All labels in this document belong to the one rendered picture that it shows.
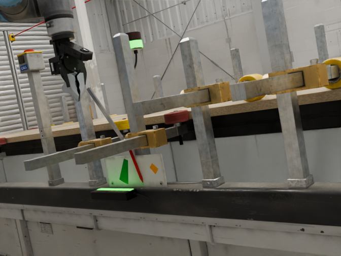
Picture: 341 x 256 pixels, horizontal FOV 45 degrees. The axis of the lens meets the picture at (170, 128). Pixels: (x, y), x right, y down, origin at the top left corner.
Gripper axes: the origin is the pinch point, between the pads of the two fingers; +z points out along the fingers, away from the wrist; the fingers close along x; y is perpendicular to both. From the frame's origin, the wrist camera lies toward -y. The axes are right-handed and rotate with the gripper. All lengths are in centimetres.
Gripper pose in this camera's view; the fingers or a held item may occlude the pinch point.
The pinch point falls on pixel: (78, 97)
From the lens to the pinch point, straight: 134.6
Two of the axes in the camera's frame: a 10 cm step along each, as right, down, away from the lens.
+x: -6.4, 1.7, -7.5
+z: 1.8, 9.8, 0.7
